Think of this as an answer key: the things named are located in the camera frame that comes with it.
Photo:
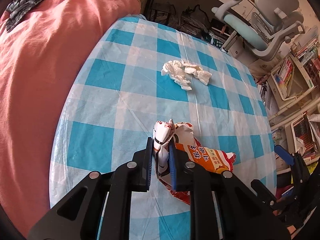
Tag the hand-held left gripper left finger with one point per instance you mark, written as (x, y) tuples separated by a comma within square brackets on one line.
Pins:
[(149, 165)]

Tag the pink duvet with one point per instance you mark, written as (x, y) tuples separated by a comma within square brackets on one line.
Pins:
[(37, 67)]

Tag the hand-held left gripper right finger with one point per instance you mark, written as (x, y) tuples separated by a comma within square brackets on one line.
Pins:
[(173, 165)]

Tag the white tissue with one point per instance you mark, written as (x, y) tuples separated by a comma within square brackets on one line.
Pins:
[(175, 70)]

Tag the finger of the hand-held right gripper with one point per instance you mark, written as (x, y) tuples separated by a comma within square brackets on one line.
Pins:
[(262, 190), (283, 152)]

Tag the grey blue office chair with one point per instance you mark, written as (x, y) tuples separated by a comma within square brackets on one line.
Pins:
[(275, 2)]

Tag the white paper bag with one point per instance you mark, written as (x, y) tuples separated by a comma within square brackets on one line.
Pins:
[(262, 67)]

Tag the white drawer cabinet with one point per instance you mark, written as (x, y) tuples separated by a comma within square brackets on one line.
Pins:
[(237, 47)]

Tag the red orange snack bag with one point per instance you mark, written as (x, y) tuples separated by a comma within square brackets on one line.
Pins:
[(200, 157)]

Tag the blue white checked tablecloth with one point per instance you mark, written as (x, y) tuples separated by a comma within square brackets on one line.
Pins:
[(105, 140)]

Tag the white book rack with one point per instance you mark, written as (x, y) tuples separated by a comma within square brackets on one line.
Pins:
[(287, 80)]

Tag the black plastic bag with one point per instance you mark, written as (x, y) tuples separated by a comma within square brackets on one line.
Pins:
[(192, 20)]

